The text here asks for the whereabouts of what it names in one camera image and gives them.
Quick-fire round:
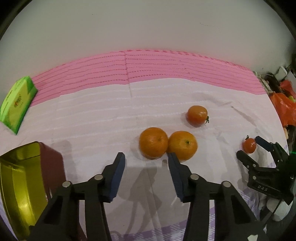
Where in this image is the white gloved hand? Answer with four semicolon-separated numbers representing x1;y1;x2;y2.
259;196;293;221

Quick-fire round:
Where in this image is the red gold toffee tin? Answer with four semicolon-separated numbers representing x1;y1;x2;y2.
1;142;66;240

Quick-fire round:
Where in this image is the green tissue pack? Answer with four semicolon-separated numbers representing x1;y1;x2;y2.
1;76;38;134

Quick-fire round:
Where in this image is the red tomato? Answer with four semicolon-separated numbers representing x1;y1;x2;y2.
242;136;256;154

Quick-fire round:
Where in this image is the orange mandarin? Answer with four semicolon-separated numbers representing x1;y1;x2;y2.
138;127;168;160
166;131;198;162

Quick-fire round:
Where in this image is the orange plastic bag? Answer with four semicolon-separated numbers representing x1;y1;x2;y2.
269;80;296;128

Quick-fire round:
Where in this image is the small orange tomato far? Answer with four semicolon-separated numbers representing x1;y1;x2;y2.
186;105;209;126

